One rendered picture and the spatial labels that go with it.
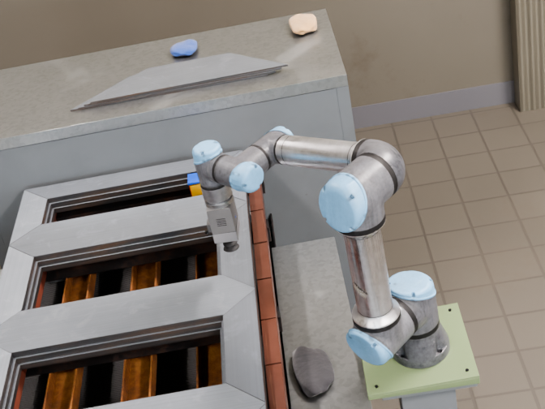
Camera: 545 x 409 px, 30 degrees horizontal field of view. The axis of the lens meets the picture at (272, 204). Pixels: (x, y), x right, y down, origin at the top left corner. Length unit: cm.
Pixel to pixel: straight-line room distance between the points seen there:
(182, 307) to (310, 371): 37
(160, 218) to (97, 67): 86
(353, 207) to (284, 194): 137
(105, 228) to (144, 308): 46
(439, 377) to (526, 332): 124
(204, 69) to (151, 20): 149
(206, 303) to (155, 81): 104
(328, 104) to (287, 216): 45
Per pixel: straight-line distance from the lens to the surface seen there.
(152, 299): 277
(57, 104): 357
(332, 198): 218
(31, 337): 279
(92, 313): 279
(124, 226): 312
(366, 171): 220
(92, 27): 500
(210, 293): 274
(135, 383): 281
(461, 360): 264
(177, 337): 268
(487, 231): 433
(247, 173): 245
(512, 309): 391
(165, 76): 351
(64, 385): 289
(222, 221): 262
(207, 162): 253
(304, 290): 298
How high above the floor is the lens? 246
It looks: 32 degrees down
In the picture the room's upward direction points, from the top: 11 degrees counter-clockwise
